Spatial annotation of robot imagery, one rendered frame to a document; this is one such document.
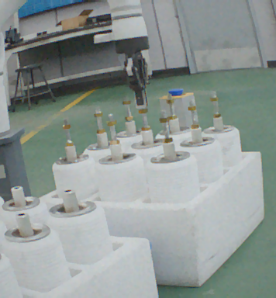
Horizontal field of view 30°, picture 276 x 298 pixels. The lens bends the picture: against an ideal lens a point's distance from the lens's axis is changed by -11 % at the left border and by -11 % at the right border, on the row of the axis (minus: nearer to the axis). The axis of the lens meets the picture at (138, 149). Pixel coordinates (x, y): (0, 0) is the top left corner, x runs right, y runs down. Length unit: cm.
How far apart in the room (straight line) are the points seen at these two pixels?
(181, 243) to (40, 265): 38
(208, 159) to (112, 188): 20
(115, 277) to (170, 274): 29
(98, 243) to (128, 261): 5
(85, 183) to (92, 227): 37
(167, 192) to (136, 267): 24
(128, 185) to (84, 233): 32
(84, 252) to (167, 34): 559
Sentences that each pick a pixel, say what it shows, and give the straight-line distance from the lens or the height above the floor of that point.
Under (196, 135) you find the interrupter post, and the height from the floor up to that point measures 27.
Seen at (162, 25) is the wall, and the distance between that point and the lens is 632.
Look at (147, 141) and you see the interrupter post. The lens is 121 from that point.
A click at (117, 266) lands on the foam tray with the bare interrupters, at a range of 80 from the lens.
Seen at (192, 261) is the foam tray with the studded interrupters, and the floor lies 6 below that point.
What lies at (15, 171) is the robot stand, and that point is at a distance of 146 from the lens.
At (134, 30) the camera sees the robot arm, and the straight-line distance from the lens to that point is 117.
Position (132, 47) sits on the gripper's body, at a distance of 117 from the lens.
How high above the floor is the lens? 48
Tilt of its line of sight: 11 degrees down
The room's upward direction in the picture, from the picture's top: 9 degrees counter-clockwise
